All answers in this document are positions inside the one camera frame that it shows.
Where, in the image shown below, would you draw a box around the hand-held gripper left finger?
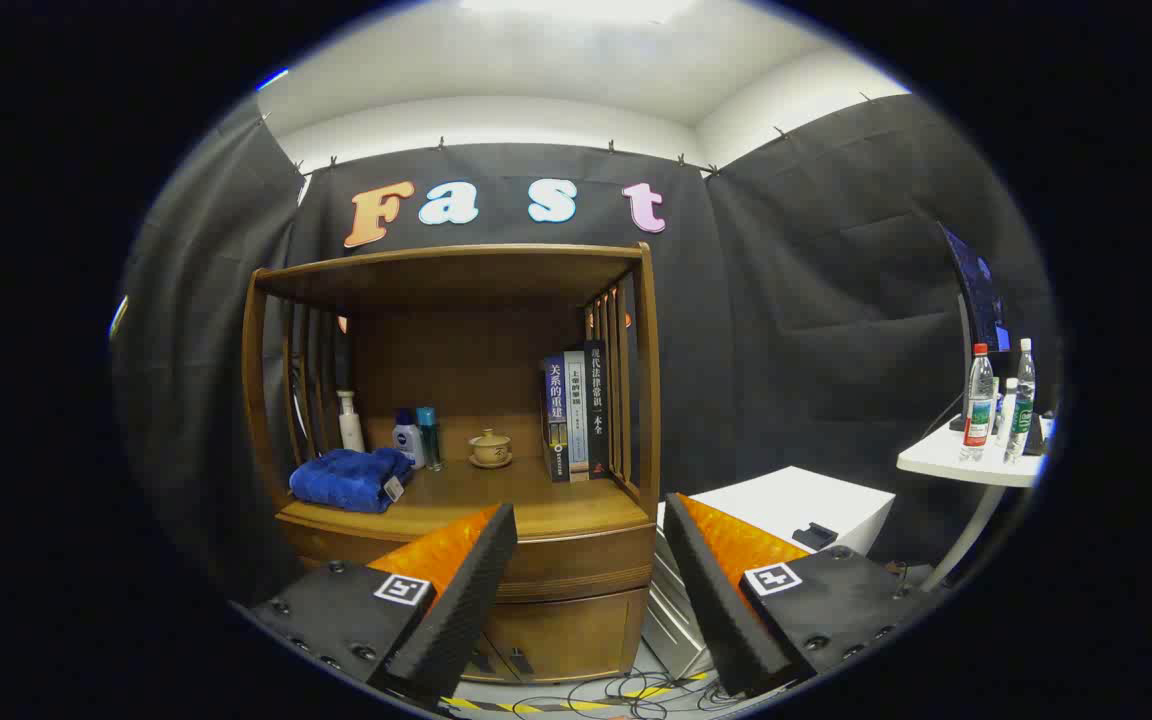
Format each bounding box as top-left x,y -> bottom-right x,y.
249,503 -> 519,706

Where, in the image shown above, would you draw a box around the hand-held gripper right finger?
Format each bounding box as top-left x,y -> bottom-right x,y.
662,492 -> 947,699

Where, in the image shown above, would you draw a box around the wooden drawer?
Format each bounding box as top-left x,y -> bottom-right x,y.
279,515 -> 657,604

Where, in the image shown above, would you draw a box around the wooden countertop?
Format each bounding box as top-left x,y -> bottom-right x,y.
276,458 -> 652,541

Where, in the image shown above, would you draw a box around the wooden cabinet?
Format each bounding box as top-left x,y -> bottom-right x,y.
242,243 -> 663,686

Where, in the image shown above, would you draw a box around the white box unit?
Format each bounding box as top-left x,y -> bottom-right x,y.
642,466 -> 897,681

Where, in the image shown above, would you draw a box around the yellow black floor tape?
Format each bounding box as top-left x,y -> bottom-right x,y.
441,672 -> 712,713

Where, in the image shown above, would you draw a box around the beige lidded teacup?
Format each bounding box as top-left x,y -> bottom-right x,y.
468,428 -> 514,469

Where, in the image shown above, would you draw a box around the blue folded towel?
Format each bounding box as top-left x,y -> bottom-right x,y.
289,447 -> 415,515

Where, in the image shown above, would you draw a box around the white lotion bottle blue cap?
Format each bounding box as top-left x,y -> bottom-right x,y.
392,408 -> 426,471

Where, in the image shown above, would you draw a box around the teal capped clear bottle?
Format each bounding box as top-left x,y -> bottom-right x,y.
416,406 -> 443,472

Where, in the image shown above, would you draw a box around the white pump bottle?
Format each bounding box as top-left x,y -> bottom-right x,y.
337,390 -> 366,453

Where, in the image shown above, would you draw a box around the pale spine book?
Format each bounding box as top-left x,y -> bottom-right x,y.
564,350 -> 591,481

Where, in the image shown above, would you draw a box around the white round table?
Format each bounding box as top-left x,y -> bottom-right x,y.
896,413 -> 1057,591

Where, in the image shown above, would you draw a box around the red label water bottle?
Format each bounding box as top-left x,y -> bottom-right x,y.
960,343 -> 995,463

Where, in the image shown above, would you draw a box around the green label water bottle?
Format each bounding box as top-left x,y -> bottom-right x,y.
1003,338 -> 1037,465

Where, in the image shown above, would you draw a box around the black monitor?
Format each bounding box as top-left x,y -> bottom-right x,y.
939,222 -> 1012,431

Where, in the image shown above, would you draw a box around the black floor cables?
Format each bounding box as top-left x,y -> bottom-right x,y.
496,668 -> 737,720

